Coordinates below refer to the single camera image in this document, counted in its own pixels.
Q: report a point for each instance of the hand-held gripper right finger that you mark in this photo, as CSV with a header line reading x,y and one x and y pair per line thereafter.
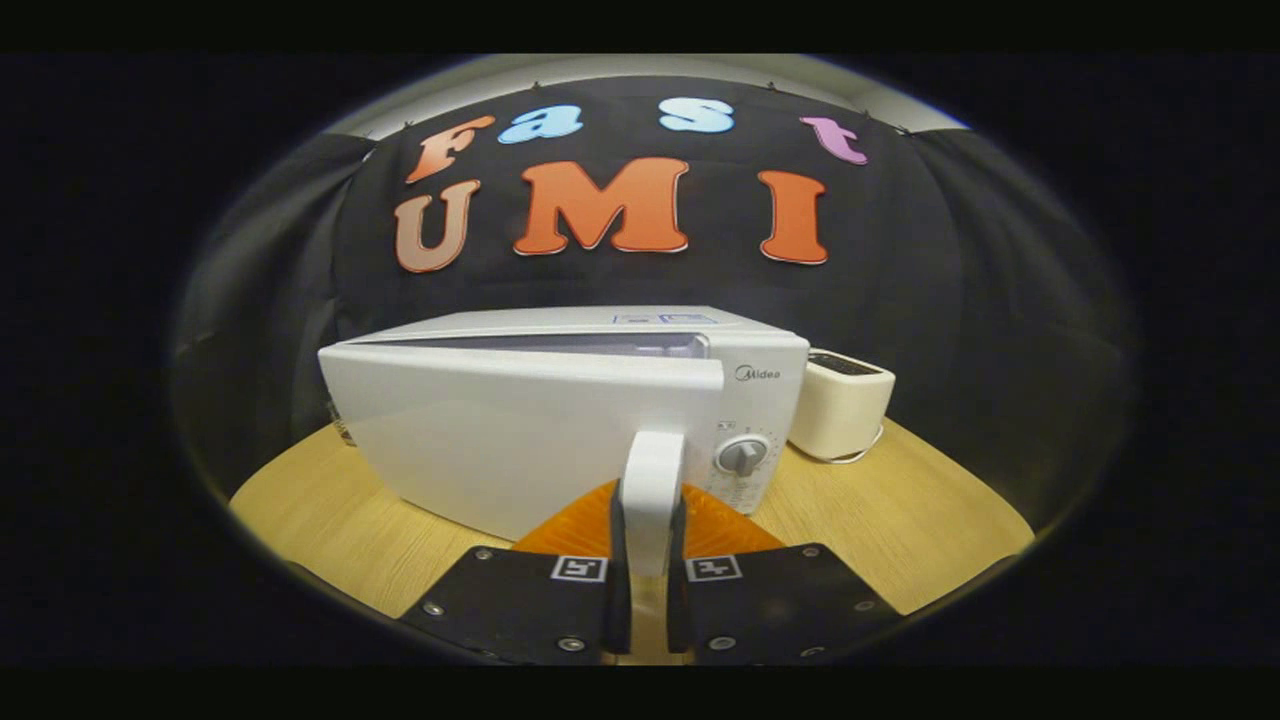
x,y
677,600

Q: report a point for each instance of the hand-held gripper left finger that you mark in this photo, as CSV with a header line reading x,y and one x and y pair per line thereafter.
x,y
621,590

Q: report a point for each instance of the white microwave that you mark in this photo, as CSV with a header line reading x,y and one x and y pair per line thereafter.
x,y
500,440

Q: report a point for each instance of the cream toaster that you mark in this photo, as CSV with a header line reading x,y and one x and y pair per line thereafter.
x,y
835,405

